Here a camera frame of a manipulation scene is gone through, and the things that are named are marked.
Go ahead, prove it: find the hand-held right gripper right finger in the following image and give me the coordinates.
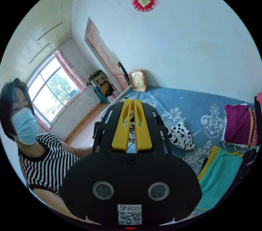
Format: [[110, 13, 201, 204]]
[[134, 100, 153, 152]]

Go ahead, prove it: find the shelf with baskets and bags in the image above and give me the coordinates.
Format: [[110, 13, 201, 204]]
[[87, 70, 115, 104]]

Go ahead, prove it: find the pink wooden door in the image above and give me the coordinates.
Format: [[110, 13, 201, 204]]
[[84, 17, 130, 94]]

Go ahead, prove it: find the dark patterned garment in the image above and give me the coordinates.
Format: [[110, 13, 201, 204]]
[[229, 145, 260, 194]]

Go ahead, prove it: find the person's right forearm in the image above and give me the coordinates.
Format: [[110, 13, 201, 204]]
[[32, 188, 102, 226]]

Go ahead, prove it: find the red wall ornament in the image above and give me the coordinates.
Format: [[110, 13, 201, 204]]
[[131, 0, 159, 12]]

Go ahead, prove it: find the gold framed clock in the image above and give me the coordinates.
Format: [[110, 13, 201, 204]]
[[128, 69, 148, 93]]

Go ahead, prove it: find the bed with blue printed sheet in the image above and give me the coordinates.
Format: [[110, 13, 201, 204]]
[[120, 86, 262, 215]]

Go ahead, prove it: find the pile of clothes with teal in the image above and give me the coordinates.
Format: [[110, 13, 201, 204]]
[[195, 145, 244, 211]]

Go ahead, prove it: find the person's left forearm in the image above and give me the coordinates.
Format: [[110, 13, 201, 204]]
[[61, 142, 94, 159]]

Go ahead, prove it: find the person's body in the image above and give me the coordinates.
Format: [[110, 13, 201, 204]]
[[0, 77, 81, 198]]

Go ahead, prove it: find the pink curtain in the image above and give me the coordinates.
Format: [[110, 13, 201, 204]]
[[54, 50, 87, 93]]

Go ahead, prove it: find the white vest with black spots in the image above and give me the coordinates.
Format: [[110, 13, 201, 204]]
[[124, 112, 196, 152]]

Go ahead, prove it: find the pile of clothes with magenta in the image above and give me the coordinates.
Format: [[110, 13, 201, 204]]
[[221, 103, 259, 150]]

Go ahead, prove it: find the window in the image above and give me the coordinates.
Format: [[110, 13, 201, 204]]
[[26, 56, 81, 126]]

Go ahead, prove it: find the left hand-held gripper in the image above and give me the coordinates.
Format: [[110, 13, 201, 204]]
[[91, 121, 103, 153]]

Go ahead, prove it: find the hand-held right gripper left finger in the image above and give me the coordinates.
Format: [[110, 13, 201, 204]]
[[111, 99, 132, 151]]

